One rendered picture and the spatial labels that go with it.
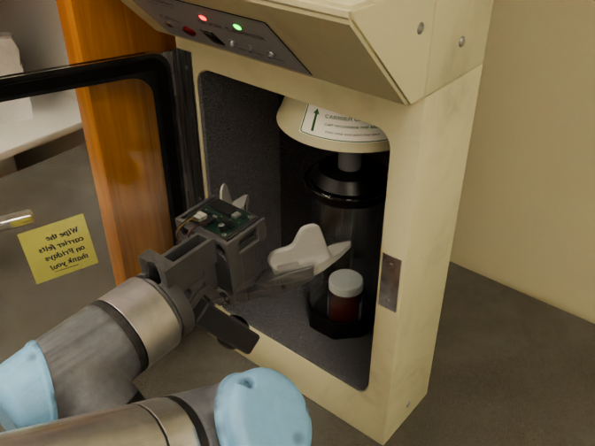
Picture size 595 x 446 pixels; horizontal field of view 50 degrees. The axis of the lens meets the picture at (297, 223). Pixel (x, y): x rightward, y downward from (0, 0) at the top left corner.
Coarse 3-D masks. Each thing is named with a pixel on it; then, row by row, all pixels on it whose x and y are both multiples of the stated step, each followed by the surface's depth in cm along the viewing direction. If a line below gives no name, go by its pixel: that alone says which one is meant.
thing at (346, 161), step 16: (336, 160) 77; (352, 160) 74; (368, 160) 77; (320, 176) 74; (336, 176) 74; (352, 176) 74; (368, 176) 74; (384, 176) 75; (336, 192) 73; (352, 192) 72; (368, 192) 73
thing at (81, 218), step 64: (0, 128) 65; (64, 128) 68; (128, 128) 72; (0, 192) 69; (64, 192) 72; (128, 192) 76; (0, 256) 72; (64, 256) 76; (128, 256) 81; (0, 320) 76; (64, 320) 81
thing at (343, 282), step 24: (312, 168) 78; (384, 168) 78; (384, 192) 73; (312, 216) 78; (336, 216) 74; (360, 216) 74; (336, 240) 76; (360, 240) 76; (336, 264) 78; (360, 264) 78; (312, 288) 84; (336, 288) 81; (360, 288) 81; (336, 312) 83; (360, 312) 83
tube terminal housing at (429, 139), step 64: (448, 0) 51; (192, 64) 71; (256, 64) 65; (448, 64) 55; (384, 128) 58; (448, 128) 60; (448, 192) 66; (448, 256) 73; (384, 320) 69; (320, 384) 83; (384, 384) 74
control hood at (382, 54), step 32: (128, 0) 62; (192, 0) 53; (224, 0) 49; (256, 0) 46; (288, 0) 44; (320, 0) 42; (352, 0) 42; (384, 0) 43; (416, 0) 47; (288, 32) 49; (320, 32) 46; (352, 32) 43; (384, 32) 45; (416, 32) 48; (320, 64) 52; (352, 64) 49; (384, 64) 46; (416, 64) 50; (384, 96) 52; (416, 96) 52
